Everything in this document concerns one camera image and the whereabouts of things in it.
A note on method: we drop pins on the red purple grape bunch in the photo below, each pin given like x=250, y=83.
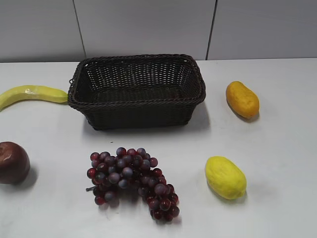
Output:
x=133, y=170

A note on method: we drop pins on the dark woven plastic basket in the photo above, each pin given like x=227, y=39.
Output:
x=140, y=91

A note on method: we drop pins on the orange mango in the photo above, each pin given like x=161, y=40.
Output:
x=242, y=100

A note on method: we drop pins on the yellow lemon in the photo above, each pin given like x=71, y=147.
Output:
x=225, y=178

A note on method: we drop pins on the yellow green banana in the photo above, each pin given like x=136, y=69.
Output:
x=33, y=93

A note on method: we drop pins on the dark red apple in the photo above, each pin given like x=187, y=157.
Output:
x=14, y=163

